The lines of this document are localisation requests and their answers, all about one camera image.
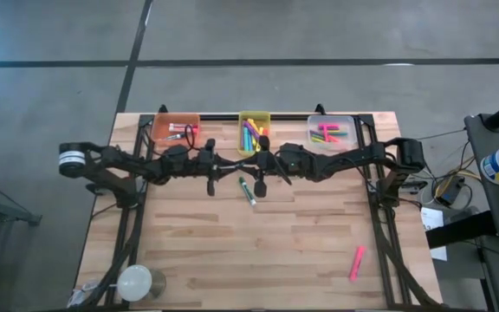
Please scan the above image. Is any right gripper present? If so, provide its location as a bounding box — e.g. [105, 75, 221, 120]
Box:
[254, 135, 309, 198]

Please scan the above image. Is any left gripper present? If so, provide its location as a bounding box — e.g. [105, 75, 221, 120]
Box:
[188, 138, 222, 198]

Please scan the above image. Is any green Expo marker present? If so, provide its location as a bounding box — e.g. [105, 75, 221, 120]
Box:
[237, 176, 258, 208]

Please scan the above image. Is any purple marker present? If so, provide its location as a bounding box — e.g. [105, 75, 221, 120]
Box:
[243, 120, 259, 140]

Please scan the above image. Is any yellow plastic bin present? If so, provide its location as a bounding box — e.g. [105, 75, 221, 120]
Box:
[237, 111, 272, 157]

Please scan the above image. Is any orange plastic bin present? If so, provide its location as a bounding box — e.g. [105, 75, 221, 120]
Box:
[151, 113, 202, 151]

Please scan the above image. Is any clear plastic bin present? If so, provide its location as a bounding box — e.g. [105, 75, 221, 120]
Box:
[306, 114, 358, 151]

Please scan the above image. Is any white paper sheet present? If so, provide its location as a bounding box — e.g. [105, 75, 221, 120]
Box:
[419, 205, 449, 263]

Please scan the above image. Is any crumpled clear plastic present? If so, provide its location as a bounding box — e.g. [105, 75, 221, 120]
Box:
[66, 279, 100, 309]

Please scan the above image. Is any yellow black device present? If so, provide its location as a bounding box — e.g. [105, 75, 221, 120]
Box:
[432, 175, 465, 208]

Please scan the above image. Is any black metal stand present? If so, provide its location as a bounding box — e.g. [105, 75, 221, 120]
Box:
[0, 171, 43, 312]

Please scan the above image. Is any black flat bar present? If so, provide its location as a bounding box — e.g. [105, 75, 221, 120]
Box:
[424, 210, 498, 250]

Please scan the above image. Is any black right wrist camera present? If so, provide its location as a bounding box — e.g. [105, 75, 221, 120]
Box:
[279, 142, 306, 162]

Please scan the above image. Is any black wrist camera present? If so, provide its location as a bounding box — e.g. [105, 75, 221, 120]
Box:
[164, 144, 191, 161]
[279, 142, 306, 162]

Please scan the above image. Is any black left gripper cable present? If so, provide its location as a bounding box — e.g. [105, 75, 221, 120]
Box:
[183, 124, 197, 153]

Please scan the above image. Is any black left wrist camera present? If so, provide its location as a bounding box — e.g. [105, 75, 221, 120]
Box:
[164, 144, 191, 161]

